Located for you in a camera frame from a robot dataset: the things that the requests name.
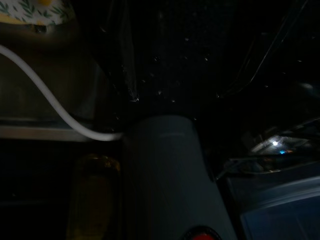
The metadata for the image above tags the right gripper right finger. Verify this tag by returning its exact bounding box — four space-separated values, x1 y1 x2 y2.
215 0 312 98

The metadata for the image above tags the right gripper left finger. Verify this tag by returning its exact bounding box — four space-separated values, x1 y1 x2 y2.
66 0 140 103

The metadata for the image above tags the floral ceramic plate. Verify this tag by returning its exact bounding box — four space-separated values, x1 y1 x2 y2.
0 0 76 27

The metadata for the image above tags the stainless steel sink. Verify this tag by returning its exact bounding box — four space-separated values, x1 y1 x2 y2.
0 22 126 143

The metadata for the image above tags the grey water filter canister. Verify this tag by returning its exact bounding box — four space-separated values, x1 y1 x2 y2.
123 114 238 240

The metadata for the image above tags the yellow dish soap bottle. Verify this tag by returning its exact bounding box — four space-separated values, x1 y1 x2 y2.
66 154 122 240

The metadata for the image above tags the white plastic drawer tower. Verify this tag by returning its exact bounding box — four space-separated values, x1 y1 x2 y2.
224 172 320 240

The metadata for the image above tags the white flexible hose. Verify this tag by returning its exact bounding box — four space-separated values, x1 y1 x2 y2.
0 44 125 142

